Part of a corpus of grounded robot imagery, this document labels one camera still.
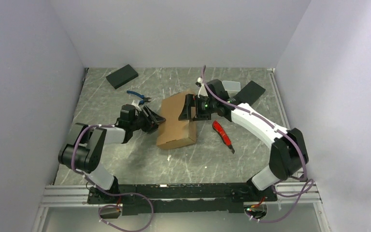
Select right black foam block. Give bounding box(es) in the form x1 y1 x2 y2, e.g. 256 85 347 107
234 81 266 106

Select aluminium frame rail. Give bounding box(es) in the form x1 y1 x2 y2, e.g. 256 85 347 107
40 72 315 231

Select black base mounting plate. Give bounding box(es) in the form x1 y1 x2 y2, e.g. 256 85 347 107
87 182 277 216

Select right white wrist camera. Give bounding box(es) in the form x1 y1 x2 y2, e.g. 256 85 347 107
195 77 208 98

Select left black foam block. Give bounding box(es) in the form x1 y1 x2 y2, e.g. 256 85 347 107
106 64 139 89

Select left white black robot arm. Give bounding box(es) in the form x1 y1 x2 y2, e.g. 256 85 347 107
58 103 166 203

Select red black utility knife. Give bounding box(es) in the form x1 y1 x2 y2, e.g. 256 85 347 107
212 120 235 154

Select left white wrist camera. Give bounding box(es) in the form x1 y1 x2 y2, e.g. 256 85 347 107
131 100 142 112

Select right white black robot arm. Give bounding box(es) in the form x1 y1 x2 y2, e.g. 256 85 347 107
178 78 309 201

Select translucent white plastic box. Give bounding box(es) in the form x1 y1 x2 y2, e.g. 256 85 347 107
222 81 242 94

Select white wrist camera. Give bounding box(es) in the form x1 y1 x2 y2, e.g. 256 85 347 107
195 77 208 98
131 100 142 112

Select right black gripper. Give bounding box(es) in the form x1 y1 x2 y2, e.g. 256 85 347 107
178 94 216 121

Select black foam block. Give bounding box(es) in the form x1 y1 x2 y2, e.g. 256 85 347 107
234 81 266 106
106 64 139 89

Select blue handled pliers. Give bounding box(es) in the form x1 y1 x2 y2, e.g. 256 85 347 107
126 90 151 105

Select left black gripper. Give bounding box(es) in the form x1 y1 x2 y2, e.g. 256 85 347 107
131 106 167 134

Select brown cardboard express box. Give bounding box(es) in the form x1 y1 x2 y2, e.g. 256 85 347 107
157 89 197 150

